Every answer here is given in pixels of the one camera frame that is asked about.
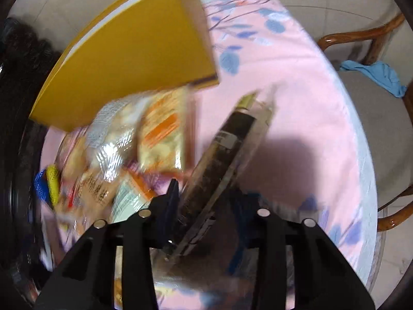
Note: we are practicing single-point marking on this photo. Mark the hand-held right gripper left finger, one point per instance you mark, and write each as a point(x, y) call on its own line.
point(173, 200)

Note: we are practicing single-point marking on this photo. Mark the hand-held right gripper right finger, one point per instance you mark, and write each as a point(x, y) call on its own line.
point(248, 222)

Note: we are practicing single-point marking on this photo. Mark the pile of assorted snack packets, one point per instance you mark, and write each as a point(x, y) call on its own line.
point(161, 129)

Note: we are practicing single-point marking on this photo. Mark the clear packet of dark snack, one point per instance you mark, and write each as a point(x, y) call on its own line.
point(226, 148)

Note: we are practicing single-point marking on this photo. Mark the yellow cardboard box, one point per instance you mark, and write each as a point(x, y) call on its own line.
point(129, 55)

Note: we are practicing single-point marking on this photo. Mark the pink floral tablecloth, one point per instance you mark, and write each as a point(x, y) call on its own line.
point(306, 103)

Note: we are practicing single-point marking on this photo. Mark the blue cloth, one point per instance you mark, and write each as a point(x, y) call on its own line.
point(380, 74)

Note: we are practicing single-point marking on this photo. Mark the dark fuzzy cloth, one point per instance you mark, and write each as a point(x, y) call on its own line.
point(19, 71)

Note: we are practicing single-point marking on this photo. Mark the wooden armchair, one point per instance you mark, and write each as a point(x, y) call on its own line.
point(355, 35)

